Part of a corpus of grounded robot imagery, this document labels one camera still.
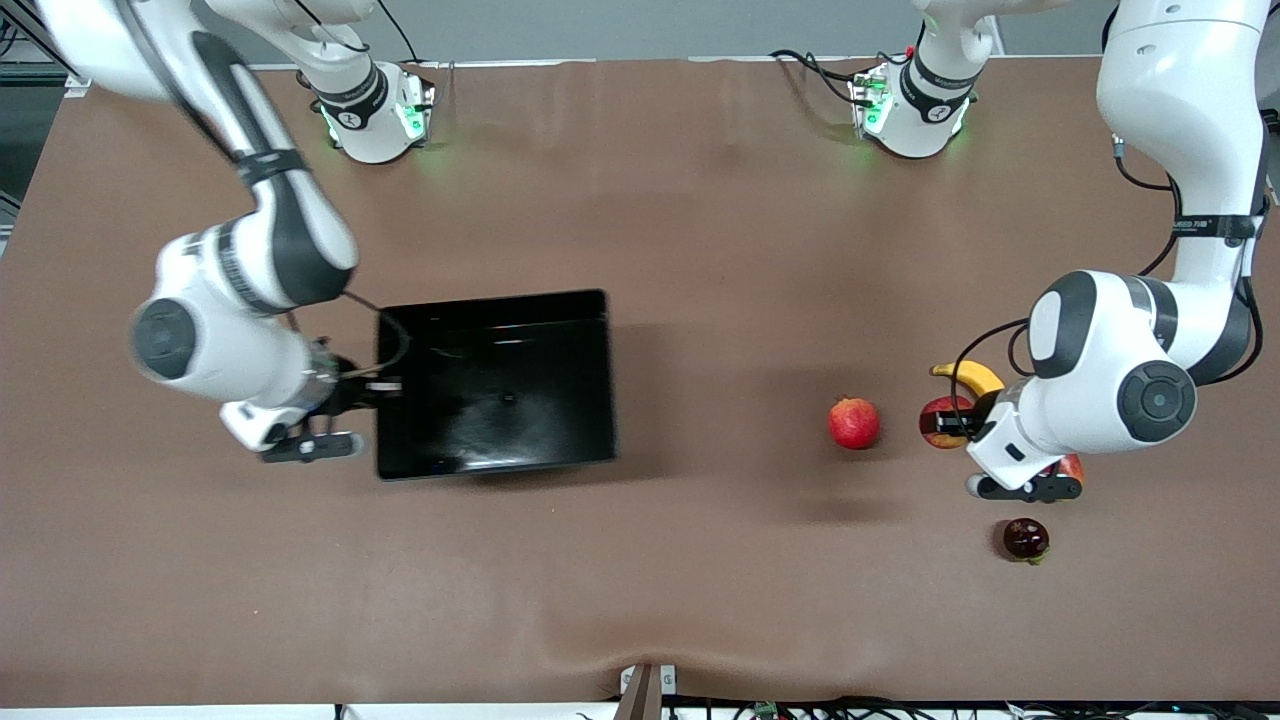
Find red pomegranate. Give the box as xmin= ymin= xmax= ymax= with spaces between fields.
xmin=827 ymin=394 xmax=882 ymax=450

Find dark purple mangosteen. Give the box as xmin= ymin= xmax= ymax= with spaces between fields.
xmin=1003 ymin=517 xmax=1051 ymax=566

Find aluminium frame profile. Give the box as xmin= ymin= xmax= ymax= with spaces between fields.
xmin=0 ymin=0 xmax=93 ymax=99

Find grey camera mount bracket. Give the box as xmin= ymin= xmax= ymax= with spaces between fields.
xmin=618 ymin=663 xmax=678 ymax=720

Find yellow banana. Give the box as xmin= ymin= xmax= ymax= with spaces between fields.
xmin=931 ymin=362 xmax=1007 ymax=401

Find black plastic box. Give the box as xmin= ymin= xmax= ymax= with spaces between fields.
xmin=375 ymin=289 xmax=619 ymax=483

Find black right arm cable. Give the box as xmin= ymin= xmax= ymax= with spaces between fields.
xmin=288 ymin=288 xmax=412 ymax=387

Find red yellow apple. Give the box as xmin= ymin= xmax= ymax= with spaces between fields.
xmin=919 ymin=396 xmax=978 ymax=450

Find black left base cables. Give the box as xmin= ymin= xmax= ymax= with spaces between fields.
xmin=768 ymin=46 xmax=909 ymax=109

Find black right base cable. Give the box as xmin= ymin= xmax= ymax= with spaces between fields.
xmin=374 ymin=0 xmax=423 ymax=67

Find black table edge cables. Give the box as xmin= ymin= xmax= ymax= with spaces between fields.
xmin=578 ymin=697 xmax=1280 ymax=720

